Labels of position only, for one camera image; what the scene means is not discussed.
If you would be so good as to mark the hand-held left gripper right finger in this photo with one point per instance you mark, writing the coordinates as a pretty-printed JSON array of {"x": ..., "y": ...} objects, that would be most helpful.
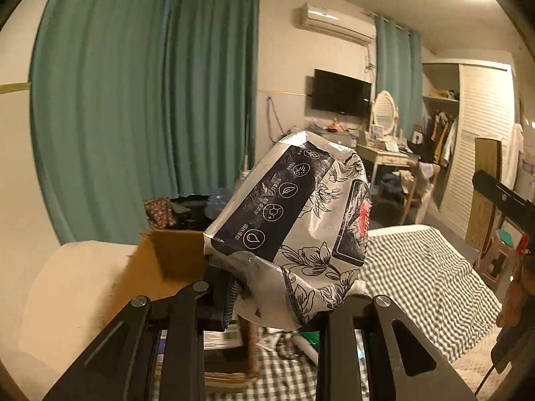
[{"x": 338, "y": 342}]

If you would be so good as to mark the dark cloth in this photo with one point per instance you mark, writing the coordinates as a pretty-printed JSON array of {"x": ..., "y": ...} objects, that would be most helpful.
[{"x": 192, "y": 211}]

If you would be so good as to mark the wooden board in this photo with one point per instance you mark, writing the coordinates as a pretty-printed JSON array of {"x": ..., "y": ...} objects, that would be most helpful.
[{"x": 485, "y": 167}]

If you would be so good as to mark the cream mattress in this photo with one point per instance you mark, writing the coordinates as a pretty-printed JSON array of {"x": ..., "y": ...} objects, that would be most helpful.
[{"x": 75, "y": 292}]

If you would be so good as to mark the silver floral packet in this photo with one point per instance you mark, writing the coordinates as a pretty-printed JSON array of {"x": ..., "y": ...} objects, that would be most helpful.
[{"x": 292, "y": 217}]

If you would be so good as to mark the white oval mirror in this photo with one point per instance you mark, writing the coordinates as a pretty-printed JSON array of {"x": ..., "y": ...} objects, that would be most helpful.
[{"x": 384, "y": 110}]

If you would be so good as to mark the pack of water bottles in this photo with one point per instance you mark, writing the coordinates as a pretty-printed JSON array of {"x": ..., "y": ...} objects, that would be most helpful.
[{"x": 218, "y": 200}]

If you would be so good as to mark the white tube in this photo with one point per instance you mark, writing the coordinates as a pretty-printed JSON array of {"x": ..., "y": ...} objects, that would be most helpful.
[{"x": 307, "y": 349}]

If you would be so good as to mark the grey mini fridge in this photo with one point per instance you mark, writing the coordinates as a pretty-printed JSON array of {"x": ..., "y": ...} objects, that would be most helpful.
[{"x": 334, "y": 138}]

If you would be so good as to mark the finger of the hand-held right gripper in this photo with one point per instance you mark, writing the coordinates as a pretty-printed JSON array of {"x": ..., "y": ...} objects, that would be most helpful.
[{"x": 501, "y": 194}]

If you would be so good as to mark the white air conditioner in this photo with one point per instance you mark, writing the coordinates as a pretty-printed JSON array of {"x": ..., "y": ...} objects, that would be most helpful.
[{"x": 334, "y": 19}]

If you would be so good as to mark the hanging clothes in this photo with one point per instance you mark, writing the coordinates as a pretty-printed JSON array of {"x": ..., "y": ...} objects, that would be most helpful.
[{"x": 439, "y": 133}]

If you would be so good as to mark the checked bed sheet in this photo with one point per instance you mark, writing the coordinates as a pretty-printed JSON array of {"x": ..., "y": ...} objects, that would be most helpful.
[{"x": 418, "y": 280}]

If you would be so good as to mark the person's right forearm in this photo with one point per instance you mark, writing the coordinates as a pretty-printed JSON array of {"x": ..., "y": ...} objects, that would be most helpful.
[{"x": 518, "y": 296}]

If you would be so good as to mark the white pole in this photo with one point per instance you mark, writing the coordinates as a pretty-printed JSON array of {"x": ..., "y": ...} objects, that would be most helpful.
[{"x": 246, "y": 142}]

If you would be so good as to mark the white dressing table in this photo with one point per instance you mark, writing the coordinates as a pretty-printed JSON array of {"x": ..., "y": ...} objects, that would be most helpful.
[{"x": 384, "y": 154}]

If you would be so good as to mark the teal curtain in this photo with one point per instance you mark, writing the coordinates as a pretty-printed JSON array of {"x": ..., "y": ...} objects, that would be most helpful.
[
  {"x": 213, "y": 92},
  {"x": 397, "y": 71},
  {"x": 104, "y": 112}
]

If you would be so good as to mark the black television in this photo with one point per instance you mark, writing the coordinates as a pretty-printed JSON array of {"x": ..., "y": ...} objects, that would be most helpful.
[{"x": 340, "y": 92}]

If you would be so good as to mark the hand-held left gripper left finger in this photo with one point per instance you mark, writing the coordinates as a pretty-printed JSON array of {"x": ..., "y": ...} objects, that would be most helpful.
[{"x": 228, "y": 305}]

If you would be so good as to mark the wooden chair with clothes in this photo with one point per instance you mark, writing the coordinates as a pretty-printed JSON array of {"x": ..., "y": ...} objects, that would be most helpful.
[{"x": 418, "y": 200}]

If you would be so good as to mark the floral cloth bag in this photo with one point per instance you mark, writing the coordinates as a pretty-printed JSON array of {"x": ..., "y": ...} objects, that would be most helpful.
[{"x": 158, "y": 213}]

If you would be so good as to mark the cardboard box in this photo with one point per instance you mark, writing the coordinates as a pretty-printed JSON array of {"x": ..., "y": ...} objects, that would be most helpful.
[{"x": 167, "y": 259}]

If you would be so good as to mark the wardrobe with white louvered door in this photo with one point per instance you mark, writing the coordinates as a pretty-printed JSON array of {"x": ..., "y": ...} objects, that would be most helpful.
[{"x": 485, "y": 108}]

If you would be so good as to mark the plastic stool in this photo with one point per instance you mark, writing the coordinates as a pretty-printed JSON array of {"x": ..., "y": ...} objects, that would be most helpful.
[{"x": 493, "y": 255}]

